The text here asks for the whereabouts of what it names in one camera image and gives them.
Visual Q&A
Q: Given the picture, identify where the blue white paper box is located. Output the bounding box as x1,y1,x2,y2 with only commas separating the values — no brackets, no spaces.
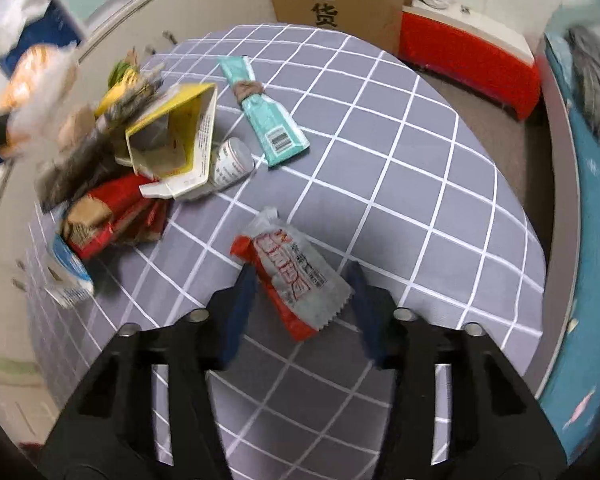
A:
43,234,94,309

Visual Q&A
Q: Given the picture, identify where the red brown snack bag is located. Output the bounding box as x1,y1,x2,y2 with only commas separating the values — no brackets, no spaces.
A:
59,172,172,261

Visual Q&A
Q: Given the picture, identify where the orange white plastic bag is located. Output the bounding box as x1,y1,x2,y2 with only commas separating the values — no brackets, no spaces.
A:
0,42,79,157

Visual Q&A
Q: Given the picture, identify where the teal quilted bed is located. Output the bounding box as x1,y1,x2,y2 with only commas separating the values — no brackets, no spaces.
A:
541,35,600,462

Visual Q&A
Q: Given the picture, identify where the red white snack wrapper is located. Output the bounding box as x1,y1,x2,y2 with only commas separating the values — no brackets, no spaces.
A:
230,207,353,342

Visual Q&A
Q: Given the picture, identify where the grey checkered tablecloth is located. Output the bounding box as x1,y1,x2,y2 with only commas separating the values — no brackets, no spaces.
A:
27,24,545,479

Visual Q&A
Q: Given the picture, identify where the crumpled grey brown wrapper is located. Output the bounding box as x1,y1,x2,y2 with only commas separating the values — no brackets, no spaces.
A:
35,65,163,214

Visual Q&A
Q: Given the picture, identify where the yellow white open carton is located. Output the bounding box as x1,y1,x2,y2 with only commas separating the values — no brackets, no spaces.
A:
124,84,218,200

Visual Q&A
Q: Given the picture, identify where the teal wrapper packet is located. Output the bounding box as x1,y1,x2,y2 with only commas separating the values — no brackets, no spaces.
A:
219,56,310,167

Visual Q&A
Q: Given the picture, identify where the yellow green snack packet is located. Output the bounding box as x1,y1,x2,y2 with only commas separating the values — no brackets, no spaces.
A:
94,60,140,118

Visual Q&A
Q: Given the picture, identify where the red covered bench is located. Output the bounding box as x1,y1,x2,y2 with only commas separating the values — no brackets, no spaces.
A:
398,10,541,120

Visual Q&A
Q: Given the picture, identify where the grey folded blanket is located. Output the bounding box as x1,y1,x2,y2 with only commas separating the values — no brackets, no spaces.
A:
567,25,600,141

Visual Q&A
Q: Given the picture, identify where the blue bag on cabinet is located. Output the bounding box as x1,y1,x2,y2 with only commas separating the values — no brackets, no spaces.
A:
0,1,83,77

